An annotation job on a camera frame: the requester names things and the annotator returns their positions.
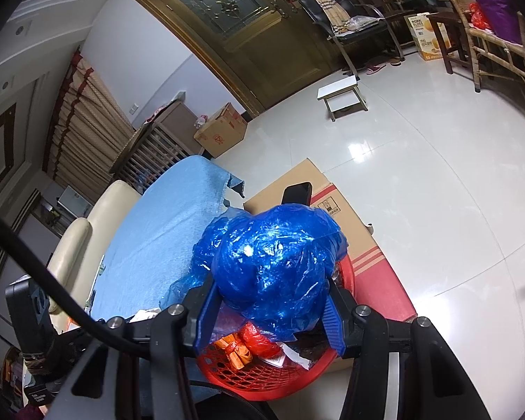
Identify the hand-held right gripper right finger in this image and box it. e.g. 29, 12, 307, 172
320, 281, 483, 420

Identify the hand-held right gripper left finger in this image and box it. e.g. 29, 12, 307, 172
48, 273, 225, 420

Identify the red plastic bag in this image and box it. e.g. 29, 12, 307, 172
238, 323, 283, 359

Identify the red mesh basket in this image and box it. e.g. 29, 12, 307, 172
197, 256, 356, 403

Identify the blue plastic bag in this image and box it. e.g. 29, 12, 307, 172
160, 203, 350, 343

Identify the black and grey wrapper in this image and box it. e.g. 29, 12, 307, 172
289, 330, 333, 366

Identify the orange wrapper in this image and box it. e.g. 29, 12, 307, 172
214, 332, 252, 370

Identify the silver foil wrapper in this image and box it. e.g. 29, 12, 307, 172
129, 308, 163, 325

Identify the white paper scrap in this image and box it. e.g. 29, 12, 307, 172
262, 343, 309, 370

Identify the large red striped cardboard box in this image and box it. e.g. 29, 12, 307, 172
244, 157, 418, 360

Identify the light blue cloth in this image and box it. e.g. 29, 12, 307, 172
90, 155, 246, 321

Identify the cream sofa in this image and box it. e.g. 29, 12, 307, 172
46, 179, 143, 334

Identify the black phone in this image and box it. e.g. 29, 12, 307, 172
281, 181, 313, 207

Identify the wooden slatted crib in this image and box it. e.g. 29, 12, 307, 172
109, 100, 201, 196

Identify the cardboard box with red print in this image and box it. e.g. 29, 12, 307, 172
194, 102, 249, 159

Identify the beige curtain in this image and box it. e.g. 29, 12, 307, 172
41, 50, 134, 185

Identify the small white stool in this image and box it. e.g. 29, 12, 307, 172
317, 76, 369, 122

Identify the black metal chair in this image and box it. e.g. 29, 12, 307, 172
297, 0, 407, 76

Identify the wooden double door with glass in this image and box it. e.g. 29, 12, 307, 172
121, 0, 377, 118

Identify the orange and white carton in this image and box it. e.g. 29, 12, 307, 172
408, 12, 454, 62

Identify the striped beige cloth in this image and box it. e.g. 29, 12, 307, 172
310, 0, 351, 38

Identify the wicker chair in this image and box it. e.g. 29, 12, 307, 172
450, 0, 525, 135

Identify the dark wooden side table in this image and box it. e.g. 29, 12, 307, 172
426, 11, 471, 75

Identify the small red bag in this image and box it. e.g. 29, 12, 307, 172
468, 2, 491, 31

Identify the purple cushion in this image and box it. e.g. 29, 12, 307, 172
469, 0, 524, 44

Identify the thick black cable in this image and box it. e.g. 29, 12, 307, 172
0, 203, 154, 355

